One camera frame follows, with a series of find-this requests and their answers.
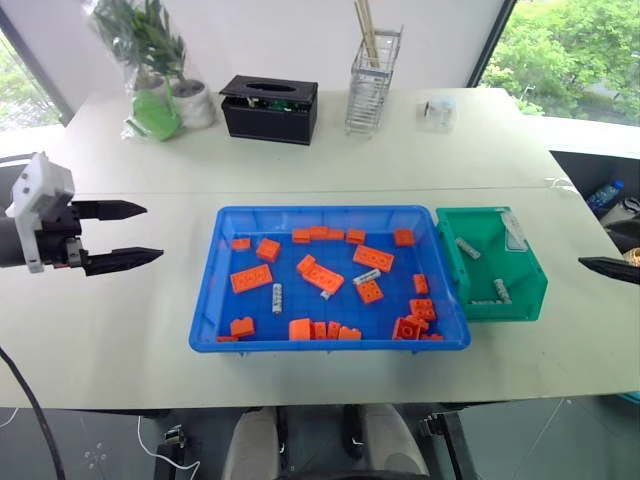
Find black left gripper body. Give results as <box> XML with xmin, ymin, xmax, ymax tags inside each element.
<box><xmin>35</xmin><ymin>197</ymin><xmax>90</xmax><ymax>270</ymax></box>

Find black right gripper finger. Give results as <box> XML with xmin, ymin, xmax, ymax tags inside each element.
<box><xmin>577</xmin><ymin>255</ymin><xmax>640</xmax><ymax>287</ymax></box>

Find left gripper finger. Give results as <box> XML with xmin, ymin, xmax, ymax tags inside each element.
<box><xmin>81</xmin><ymin>246</ymin><xmax>166</xmax><ymax>278</ymax></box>
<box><xmin>71</xmin><ymin>199</ymin><xmax>149</xmax><ymax>224</ymax></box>

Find green plastic bin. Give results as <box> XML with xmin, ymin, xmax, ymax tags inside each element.
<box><xmin>435</xmin><ymin>205</ymin><xmax>550</xmax><ymax>323</ymax></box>

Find black tissue box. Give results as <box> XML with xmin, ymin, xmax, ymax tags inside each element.
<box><xmin>218</xmin><ymin>74</ymin><xmax>320</xmax><ymax>147</ymax></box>

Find blue water bottle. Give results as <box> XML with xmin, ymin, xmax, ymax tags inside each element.
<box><xmin>585</xmin><ymin>180</ymin><xmax>627</xmax><ymax>212</ymax></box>

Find black storage bin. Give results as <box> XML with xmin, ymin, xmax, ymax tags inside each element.
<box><xmin>548</xmin><ymin>148</ymin><xmax>640</xmax><ymax>257</ymax></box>

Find plant in green pot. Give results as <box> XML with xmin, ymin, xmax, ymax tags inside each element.
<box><xmin>91</xmin><ymin>0</ymin><xmax>187</xmax><ymax>144</ymax></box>

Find clear plastic label card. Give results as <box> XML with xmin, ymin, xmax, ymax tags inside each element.
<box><xmin>500</xmin><ymin>211</ymin><xmax>529</xmax><ymax>253</ymax></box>

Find plant in white pot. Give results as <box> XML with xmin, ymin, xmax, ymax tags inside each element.
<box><xmin>167</xmin><ymin>74</ymin><xmax>218</xmax><ymax>129</ymax></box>

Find orange curved building block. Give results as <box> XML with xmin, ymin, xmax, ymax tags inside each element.
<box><xmin>288</xmin><ymin>317</ymin><xmax>314</xmax><ymax>342</ymax></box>

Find blue plastic tray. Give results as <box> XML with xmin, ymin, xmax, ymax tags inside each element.
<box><xmin>188</xmin><ymin>204</ymin><xmax>473</xmax><ymax>356</ymax></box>

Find grey rounded shape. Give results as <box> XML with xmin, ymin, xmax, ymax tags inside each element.
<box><xmin>222</xmin><ymin>406</ymin><xmax>282</xmax><ymax>480</ymax></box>
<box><xmin>359</xmin><ymin>403</ymin><xmax>432</xmax><ymax>480</ymax></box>

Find small clear plastic container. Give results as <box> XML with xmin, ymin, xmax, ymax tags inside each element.
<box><xmin>415</xmin><ymin>95</ymin><xmax>458</xmax><ymax>133</ymax></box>

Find wooden sticks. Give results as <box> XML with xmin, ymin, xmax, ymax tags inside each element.
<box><xmin>353</xmin><ymin>0</ymin><xmax>382</xmax><ymax>70</ymax></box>

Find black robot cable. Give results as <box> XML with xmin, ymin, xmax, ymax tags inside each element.
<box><xmin>0</xmin><ymin>344</ymin><xmax>67</xmax><ymax>480</ymax></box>

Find white floor cable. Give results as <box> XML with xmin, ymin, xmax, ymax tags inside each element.
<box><xmin>136</xmin><ymin>413</ymin><xmax>202</xmax><ymax>472</ymax></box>

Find black table leg frame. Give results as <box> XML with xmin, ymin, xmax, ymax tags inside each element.
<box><xmin>152</xmin><ymin>423</ymin><xmax>190</xmax><ymax>480</ymax></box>
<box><xmin>422</xmin><ymin>410</ymin><xmax>482</xmax><ymax>480</ymax></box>

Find metal wire rack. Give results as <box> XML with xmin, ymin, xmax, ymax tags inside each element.
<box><xmin>344</xmin><ymin>26</ymin><xmax>406</xmax><ymax>138</ymax></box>

